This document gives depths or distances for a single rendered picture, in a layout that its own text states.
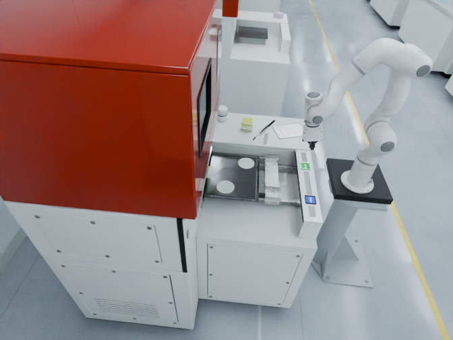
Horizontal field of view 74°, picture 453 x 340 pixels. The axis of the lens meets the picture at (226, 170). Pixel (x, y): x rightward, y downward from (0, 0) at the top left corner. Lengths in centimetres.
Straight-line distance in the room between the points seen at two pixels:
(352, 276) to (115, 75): 224
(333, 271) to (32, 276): 225
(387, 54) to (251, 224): 101
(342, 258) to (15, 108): 232
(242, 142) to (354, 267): 137
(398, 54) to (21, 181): 154
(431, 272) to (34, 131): 278
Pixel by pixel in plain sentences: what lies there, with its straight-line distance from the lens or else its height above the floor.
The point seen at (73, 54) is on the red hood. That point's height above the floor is 182.
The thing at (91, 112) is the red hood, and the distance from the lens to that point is 92.
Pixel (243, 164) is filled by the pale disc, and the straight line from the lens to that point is 185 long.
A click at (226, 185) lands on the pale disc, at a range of 171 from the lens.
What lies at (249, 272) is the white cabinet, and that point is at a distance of 185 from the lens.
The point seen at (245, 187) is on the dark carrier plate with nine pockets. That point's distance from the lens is 171.
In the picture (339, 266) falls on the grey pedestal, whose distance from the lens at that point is 262.
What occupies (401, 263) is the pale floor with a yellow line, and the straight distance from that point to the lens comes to 288.
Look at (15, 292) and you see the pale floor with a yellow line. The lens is 272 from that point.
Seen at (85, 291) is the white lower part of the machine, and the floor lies 49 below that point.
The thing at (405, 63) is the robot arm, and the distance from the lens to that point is 151.
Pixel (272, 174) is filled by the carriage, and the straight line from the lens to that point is 184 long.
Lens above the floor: 214
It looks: 43 degrees down
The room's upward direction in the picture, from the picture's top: 3 degrees clockwise
